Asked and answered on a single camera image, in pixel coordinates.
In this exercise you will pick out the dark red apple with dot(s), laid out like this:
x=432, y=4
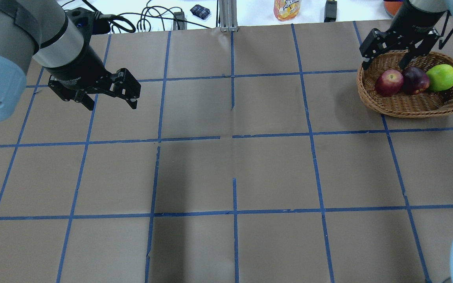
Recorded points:
x=416, y=81

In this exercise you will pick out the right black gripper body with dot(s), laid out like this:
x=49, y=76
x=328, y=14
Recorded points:
x=416, y=22

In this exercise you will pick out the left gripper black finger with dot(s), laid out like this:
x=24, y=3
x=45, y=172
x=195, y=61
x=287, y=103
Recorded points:
x=67, y=94
x=122, y=84

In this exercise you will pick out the orange round container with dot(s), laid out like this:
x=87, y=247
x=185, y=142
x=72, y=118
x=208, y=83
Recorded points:
x=391, y=7

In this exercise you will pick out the dark blue checkered pouch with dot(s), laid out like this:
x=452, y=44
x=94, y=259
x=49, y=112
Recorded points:
x=200, y=11

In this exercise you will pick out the black power brick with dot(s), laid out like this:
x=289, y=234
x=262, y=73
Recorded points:
x=330, y=14

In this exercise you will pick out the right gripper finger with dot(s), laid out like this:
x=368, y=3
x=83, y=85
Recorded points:
x=416, y=49
x=377, y=43

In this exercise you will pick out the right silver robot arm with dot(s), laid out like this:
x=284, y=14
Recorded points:
x=412, y=29

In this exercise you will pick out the green apple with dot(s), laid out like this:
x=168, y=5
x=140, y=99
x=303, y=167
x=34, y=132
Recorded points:
x=440, y=77

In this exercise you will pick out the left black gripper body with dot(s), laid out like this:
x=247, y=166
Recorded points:
x=78, y=65

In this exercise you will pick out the orange drink bottle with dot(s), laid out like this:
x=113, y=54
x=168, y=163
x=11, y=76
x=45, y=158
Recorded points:
x=285, y=10

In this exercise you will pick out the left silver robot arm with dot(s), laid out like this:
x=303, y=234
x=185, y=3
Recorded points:
x=28, y=31

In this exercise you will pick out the red yellow apple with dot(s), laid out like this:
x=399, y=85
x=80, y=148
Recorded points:
x=389, y=83

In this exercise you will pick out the woven wicker basket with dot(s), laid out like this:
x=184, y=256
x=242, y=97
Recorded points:
x=427, y=104

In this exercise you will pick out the aluminium frame post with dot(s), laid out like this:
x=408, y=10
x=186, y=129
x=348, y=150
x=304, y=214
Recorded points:
x=228, y=21

